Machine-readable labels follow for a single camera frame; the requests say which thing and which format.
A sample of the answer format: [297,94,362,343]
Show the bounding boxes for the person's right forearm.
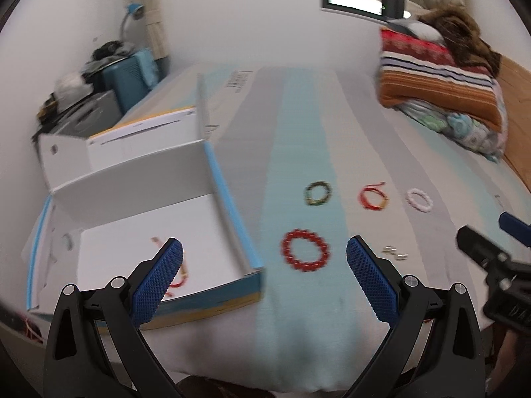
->
[490,322,531,398]

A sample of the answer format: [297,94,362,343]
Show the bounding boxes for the brown furry blanket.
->
[415,4,503,78]

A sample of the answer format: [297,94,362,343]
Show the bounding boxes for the white plastic bag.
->
[54,70,89,101]

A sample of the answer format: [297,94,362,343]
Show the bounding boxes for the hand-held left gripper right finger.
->
[346,235,487,398]

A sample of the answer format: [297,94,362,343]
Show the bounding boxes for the white grey cloth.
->
[386,18,444,43]

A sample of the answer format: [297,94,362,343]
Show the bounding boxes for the dark clothes pile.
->
[85,40,136,80]

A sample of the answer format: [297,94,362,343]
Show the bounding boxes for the brown wooden bead bracelet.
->
[304,181,333,207]

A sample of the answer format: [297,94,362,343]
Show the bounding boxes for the thin red string bracelet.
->
[150,235,192,299]

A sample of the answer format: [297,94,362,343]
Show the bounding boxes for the striped blue grey bed sheet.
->
[25,64,531,394]

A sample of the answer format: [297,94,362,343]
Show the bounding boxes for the white bead bracelet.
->
[407,188,434,213]

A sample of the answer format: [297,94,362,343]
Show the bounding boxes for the blue desk lamp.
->
[118,3,146,44]

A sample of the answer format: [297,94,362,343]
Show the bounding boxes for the floral quilt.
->
[392,81,509,165]

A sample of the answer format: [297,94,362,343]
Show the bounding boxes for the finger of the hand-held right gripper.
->
[455,226,512,268]
[498,211,531,246]

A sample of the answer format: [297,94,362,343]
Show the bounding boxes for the white blue yellow cardboard box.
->
[21,72,266,332]

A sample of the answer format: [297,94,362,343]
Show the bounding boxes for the red cord bracelet gold bead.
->
[358,181,391,212]

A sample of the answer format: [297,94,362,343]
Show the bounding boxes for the wooden headboard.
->
[495,53,531,193]

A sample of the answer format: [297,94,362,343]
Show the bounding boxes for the striped folded blanket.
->
[378,27,509,133]

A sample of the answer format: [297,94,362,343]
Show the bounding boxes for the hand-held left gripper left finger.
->
[43,237,185,398]

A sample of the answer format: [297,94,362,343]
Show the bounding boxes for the grey cabinet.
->
[35,89,123,138]

